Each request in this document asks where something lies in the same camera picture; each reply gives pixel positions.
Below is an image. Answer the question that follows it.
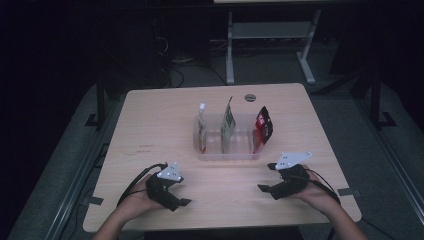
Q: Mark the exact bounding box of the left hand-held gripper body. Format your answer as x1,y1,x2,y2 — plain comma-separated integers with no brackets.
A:
145,162,185,213

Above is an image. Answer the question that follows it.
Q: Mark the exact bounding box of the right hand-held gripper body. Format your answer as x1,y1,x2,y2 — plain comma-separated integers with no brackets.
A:
268,151,314,201

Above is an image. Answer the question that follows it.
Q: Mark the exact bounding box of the red sauce pouch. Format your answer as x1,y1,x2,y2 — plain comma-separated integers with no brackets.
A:
253,105,274,154

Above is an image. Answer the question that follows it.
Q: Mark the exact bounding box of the clear plastic container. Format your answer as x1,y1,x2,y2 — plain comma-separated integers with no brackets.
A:
192,113,267,162

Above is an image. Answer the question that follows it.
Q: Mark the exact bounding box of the green sauce pouch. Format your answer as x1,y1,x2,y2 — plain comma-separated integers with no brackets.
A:
219,96,237,155

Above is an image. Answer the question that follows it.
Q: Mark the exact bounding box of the orange spouted pouch white cap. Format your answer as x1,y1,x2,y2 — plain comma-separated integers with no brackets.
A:
196,102,209,154

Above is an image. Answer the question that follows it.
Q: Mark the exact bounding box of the person's left hand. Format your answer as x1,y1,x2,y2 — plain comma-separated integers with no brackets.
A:
114,174,165,224

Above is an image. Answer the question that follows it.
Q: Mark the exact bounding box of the person's right hand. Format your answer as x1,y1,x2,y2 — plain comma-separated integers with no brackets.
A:
289,165,342,218

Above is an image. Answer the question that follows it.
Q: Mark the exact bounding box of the black metal stand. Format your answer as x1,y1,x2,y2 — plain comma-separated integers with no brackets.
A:
369,70,398,130
84,74,108,129

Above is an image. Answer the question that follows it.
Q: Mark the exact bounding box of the left hand-held gripper black cable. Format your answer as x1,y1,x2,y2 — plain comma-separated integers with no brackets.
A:
117,162,168,206

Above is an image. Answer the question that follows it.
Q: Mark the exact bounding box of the hand-held gripper black cable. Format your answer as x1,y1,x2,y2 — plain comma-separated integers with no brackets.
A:
305,168,342,206
117,162,168,206

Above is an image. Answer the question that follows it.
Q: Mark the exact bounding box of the right hand-held gripper black cable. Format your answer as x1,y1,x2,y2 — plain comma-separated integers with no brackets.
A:
305,168,342,206

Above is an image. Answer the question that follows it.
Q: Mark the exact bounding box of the tangle of floor cables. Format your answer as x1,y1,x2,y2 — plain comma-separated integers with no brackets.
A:
151,34,228,88

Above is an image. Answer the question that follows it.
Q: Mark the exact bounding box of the white desk frame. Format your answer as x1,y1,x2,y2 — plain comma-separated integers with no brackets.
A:
225,9,323,85

